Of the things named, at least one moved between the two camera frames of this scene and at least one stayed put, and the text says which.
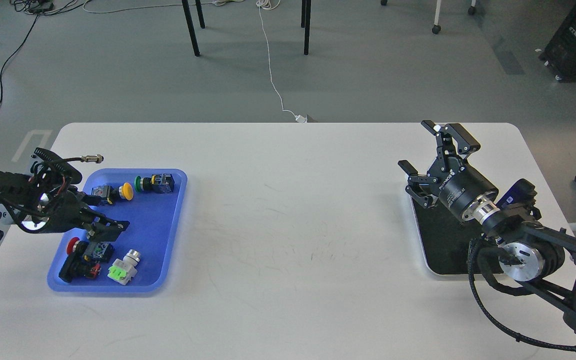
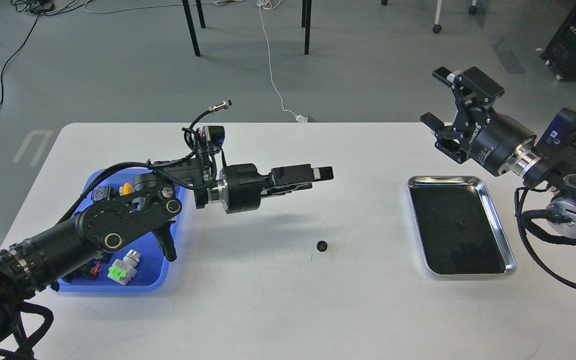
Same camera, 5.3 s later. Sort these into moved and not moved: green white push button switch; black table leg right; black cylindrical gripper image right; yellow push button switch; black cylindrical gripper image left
Moved: black cylindrical gripper image right; black cylindrical gripper image left
Not moved: black table leg right; green white push button switch; yellow push button switch
